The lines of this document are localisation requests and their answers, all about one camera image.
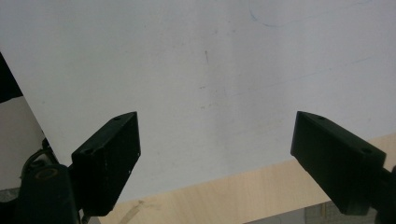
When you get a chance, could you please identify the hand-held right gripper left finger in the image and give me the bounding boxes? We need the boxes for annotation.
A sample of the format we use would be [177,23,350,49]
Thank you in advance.
[70,111,142,217]

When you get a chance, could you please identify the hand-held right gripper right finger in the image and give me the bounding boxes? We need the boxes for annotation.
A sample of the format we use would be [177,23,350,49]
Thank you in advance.
[290,110,388,217]

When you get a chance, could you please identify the white board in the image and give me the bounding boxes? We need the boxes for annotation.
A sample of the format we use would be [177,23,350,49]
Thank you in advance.
[0,0,396,204]

